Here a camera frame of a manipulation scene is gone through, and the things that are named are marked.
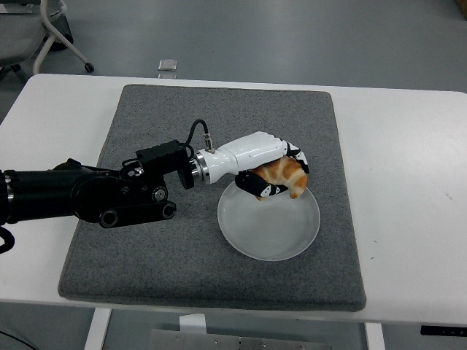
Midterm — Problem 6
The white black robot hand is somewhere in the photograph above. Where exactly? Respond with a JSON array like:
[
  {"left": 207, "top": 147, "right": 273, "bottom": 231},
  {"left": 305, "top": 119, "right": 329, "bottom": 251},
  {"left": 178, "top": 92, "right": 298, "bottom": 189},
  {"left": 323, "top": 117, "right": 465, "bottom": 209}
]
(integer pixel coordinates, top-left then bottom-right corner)
[{"left": 202, "top": 131, "right": 312, "bottom": 201}]

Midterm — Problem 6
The orange croissant bread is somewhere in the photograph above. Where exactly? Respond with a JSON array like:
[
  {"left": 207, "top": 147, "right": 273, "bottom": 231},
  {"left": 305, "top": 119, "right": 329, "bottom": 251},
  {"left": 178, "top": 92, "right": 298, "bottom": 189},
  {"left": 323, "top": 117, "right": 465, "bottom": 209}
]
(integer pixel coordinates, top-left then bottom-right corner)
[{"left": 252, "top": 155, "right": 308, "bottom": 202}]

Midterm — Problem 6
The pale grey round plate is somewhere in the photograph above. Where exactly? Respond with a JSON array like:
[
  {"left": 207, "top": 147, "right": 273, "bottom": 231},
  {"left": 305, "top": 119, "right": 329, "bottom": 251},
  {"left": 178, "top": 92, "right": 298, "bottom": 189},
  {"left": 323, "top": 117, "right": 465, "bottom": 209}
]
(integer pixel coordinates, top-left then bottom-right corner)
[{"left": 217, "top": 178, "right": 322, "bottom": 263}]

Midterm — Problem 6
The grey metal plate with screws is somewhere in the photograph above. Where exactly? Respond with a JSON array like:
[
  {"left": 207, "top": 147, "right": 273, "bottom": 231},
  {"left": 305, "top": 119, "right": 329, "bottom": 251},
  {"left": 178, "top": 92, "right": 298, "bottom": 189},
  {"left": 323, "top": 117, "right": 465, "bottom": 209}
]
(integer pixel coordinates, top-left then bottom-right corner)
[{"left": 150, "top": 329, "right": 273, "bottom": 350}]

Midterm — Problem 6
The grey felt mat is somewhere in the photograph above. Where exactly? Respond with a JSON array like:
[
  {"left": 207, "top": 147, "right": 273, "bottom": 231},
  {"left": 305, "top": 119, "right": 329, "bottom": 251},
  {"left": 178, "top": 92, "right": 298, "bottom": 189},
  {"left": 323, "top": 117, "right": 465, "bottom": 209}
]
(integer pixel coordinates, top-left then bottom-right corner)
[{"left": 57, "top": 83, "right": 367, "bottom": 313}]

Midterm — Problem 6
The white table leg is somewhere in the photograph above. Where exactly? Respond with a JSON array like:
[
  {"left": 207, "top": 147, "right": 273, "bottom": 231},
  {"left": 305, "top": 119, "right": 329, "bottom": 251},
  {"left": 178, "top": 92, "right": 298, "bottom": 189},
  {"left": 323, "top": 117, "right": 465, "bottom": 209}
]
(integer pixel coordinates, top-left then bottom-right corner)
[
  {"left": 84, "top": 308, "right": 112, "bottom": 350},
  {"left": 364, "top": 322, "right": 385, "bottom": 350}
]

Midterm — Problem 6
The grey office chair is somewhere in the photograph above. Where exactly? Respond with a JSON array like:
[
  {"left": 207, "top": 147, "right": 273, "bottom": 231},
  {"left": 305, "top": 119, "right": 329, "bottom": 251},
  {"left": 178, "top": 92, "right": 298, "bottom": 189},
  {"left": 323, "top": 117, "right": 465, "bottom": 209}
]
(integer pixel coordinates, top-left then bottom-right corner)
[{"left": 0, "top": 0, "right": 96, "bottom": 82}]

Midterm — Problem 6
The black table control panel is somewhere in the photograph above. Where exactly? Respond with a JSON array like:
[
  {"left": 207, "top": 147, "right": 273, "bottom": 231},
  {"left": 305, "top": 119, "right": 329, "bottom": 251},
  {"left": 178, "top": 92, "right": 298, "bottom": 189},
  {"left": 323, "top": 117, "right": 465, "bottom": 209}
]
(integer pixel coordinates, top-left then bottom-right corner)
[{"left": 420, "top": 324, "right": 467, "bottom": 336}]

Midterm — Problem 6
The black floor cable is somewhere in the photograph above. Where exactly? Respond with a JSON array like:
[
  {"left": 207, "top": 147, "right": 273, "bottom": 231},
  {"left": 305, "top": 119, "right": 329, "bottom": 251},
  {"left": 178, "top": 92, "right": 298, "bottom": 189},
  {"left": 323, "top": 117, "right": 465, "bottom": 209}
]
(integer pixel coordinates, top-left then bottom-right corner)
[{"left": 0, "top": 330, "right": 23, "bottom": 346}]

